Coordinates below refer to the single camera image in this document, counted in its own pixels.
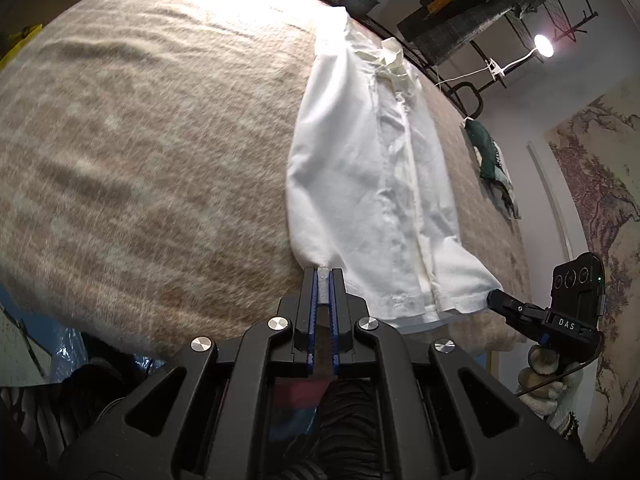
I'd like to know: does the white button-up shirt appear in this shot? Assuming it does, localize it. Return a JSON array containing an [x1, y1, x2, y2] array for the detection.
[[286, 8, 499, 334]]

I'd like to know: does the white gloved hand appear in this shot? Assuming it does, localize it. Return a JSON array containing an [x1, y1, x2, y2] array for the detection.
[[516, 344, 584, 440]]

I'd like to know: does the green white hanging cloth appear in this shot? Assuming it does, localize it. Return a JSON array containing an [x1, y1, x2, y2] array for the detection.
[[464, 117, 521, 220]]

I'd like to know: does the blue plastic bag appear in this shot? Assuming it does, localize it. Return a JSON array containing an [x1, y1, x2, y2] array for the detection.
[[0, 284, 166, 386]]

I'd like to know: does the clip-on lamp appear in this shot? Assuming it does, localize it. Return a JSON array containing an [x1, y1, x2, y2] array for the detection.
[[487, 35, 554, 80]]

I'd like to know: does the beige fuzzy bed blanket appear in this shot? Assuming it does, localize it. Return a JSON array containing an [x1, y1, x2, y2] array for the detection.
[[1, 0, 529, 357]]

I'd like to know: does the black camera box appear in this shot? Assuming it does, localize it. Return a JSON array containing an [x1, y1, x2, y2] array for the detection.
[[551, 252, 605, 326]]

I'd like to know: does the landscape wall painting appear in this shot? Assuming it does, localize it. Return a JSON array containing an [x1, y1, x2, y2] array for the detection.
[[543, 77, 640, 461]]

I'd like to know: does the black metal headboard frame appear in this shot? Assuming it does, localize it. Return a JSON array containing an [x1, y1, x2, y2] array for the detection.
[[322, 0, 599, 106]]

